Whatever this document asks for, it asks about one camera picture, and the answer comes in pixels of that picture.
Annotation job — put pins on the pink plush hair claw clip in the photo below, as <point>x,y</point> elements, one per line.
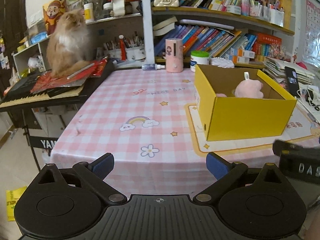
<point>221,95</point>

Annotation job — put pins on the red chinese doll ornament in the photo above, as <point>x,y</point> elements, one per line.
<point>122,48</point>

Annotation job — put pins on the right white pen holder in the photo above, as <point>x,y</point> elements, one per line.
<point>135,53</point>

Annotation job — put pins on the person's right hand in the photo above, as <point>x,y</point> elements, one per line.
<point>311,227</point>

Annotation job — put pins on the white jar green lid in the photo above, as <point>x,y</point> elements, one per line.
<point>198,57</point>

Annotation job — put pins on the left white pen holder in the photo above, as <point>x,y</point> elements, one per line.
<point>115,54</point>

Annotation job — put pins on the white quilted pouch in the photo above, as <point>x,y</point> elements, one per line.
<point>221,62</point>

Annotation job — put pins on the keyboard stand black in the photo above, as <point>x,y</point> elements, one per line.
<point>44,143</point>

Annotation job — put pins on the fortune god cartoon poster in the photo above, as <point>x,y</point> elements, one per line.
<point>52,12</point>

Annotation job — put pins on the large pink plush pig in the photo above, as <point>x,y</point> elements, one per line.
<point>249,88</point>

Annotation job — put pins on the black Yamaha keyboard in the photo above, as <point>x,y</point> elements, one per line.
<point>20,97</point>

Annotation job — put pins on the pink cylindrical humidifier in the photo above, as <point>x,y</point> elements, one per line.
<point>174,55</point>

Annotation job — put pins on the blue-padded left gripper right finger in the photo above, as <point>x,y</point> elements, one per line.
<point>217,166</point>

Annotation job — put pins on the yellow cardboard box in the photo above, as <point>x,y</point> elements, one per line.
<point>233,118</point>

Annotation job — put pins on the red foil paper stack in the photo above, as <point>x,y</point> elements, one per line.
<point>67,77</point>

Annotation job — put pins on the row of colourful books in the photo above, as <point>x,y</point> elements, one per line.
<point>215,41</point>

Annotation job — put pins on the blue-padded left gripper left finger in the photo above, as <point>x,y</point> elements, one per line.
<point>102,166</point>

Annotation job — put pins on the orange fluffy cat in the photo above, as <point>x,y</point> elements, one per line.
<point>68,46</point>

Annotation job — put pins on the pink checkered tablecloth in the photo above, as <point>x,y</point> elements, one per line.
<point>149,121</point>

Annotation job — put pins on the white pen holder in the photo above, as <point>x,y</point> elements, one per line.
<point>115,54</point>
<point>135,53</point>

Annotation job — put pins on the yellow plastic bag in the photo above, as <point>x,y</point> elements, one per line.
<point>12,197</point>

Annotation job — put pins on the blue spray bottle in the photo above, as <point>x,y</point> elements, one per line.
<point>152,66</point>

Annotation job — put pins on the black smartphone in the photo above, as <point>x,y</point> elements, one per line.
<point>292,82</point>

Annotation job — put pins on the white storage cube shelf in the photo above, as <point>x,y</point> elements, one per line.
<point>33,56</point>

